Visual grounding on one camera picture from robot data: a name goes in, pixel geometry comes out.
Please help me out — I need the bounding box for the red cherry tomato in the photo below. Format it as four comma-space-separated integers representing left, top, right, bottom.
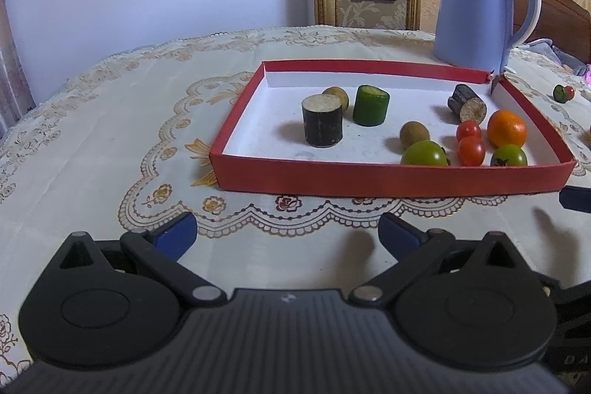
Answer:
456, 120, 482, 142
457, 136, 486, 167

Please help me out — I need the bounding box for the green tomato right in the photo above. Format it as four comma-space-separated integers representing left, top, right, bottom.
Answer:
490, 144, 528, 167

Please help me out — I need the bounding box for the green tomato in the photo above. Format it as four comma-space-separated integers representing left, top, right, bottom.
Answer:
401, 140, 450, 166
490, 144, 528, 167

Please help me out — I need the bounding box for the orange tangerine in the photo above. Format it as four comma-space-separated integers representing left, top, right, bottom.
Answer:
487, 110, 528, 148

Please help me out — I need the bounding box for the green tomato left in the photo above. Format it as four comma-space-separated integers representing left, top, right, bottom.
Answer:
401, 140, 450, 166

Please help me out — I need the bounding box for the small red tomato on table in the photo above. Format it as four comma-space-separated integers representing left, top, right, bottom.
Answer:
564, 86, 576, 100

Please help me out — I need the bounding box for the small green fruit on table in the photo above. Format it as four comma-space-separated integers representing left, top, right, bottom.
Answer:
552, 84, 570, 104

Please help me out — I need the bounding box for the green cucumber piece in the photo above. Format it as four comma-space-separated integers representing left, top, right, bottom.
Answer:
353, 85, 390, 127

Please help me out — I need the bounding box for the dark sugarcane piece upright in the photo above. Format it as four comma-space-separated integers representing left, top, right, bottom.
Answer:
301, 94, 342, 148

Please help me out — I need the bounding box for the red cardboard box lid tray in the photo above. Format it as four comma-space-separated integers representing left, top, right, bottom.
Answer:
209, 59, 576, 198

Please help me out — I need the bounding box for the wooden bed headboard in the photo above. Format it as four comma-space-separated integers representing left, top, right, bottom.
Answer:
526, 0, 590, 62

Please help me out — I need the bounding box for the blue electric kettle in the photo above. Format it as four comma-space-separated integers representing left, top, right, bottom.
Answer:
434, 0, 542, 74

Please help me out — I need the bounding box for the pink floral curtain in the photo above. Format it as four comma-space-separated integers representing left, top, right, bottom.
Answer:
0, 0, 36, 137

